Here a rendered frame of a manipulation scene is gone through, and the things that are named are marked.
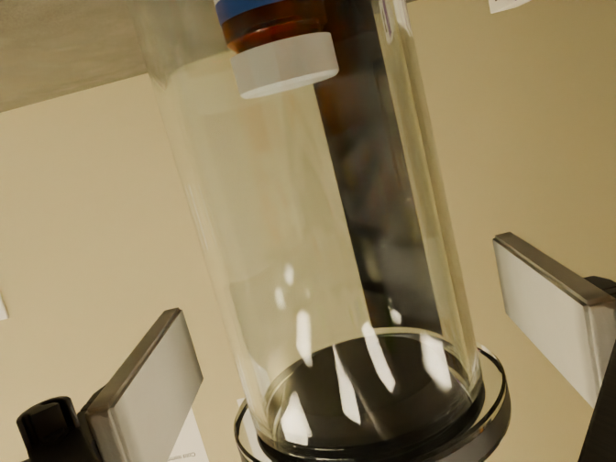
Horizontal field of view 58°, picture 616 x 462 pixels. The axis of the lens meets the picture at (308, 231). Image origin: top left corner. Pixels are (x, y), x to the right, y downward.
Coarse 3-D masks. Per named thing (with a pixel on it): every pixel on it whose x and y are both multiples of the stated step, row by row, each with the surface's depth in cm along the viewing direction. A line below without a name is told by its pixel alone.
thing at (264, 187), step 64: (128, 0) 18; (192, 0) 15; (256, 0) 15; (320, 0) 15; (384, 0) 16; (192, 64) 16; (256, 64) 15; (320, 64) 15; (384, 64) 16; (192, 128) 17; (256, 128) 16; (320, 128) 16; (384, 128) 16; (192, 192) 18; (256, 192) 16; (320, 192) 16; (384, 192) 17; (256, 256) 17; (320, 256) 16; (384, 256) 17; (448, 256) 19; (256, 320) 18; (320, 320) 17; (384, 320) 17; (448, 320) 18; (256, 384) 19; (320, 384) 17; (384, 384) 17; (448, 384) 18; (256, 448) 20; (320, 448) 18; (384, 448) 18; (448, 448) 17
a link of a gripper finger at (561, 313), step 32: (512, 256) 17; (544, 256) 16; (512, 288) 18; (544, 288) 15; (576, 288) 13; (512, 320) 19; (544, 320) 15; (576, 320) 13; (608, 320) 12; (544, 352) 16; (576, 352) 14; (608, 352) 13; (576, 384) 14
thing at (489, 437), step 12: (504, 408) 19; (504, 420) 19; (492, 432) 18; (468, 444) 18; (480, 444) 18; (492, 444) 18; (240, 456) 21; (456, 456) 17; (468, 456) 18; (480, 456) 18
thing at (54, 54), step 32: (0, 0) 31; (32, 0) 32; (64, 0) 34; (96, 0) 36; (416, 0) 69; (0, 32) 37; (32, 32) 39; (64, 32) 41; (96, 32) 44; (128, 32) 47; (0, 64) 46; (32, 64) 49; (64, 64) 53; (96, 64) 57; (128, 64) 62; (0, 96) 61; (32, 96) 67
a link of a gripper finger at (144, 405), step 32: (160, 320) 19; (160, 352) 17; (192, 352) 20; (128, 384) 14; (160, 384) 16; (192, 384) 19; (96, 416) 13; (128, 416) 14; (160, 416) 16; (128, 448) 14; (160, 448) 15
